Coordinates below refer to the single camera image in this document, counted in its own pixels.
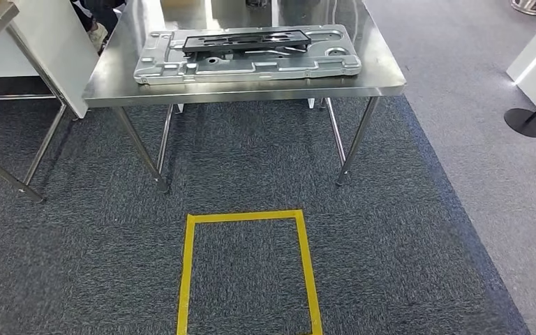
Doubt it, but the black plastic frame part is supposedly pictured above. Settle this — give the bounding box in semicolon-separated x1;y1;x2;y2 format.
182;29;313;54

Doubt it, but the stainless steel workbench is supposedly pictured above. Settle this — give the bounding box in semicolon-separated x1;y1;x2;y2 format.
82;0;408;194

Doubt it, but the stamped grey metal panel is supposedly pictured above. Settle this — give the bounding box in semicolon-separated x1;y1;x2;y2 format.
133;24;363;86

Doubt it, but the yellow floor tape square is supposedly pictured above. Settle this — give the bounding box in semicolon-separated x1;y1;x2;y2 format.
176;209;323;335

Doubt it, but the person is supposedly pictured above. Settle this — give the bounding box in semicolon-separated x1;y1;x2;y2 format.
70;0;128;52

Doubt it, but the steel side table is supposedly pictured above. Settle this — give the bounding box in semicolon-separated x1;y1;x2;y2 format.
0;0;68;204

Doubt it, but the white board panel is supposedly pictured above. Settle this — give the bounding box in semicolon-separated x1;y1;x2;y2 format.
0;0;100;120

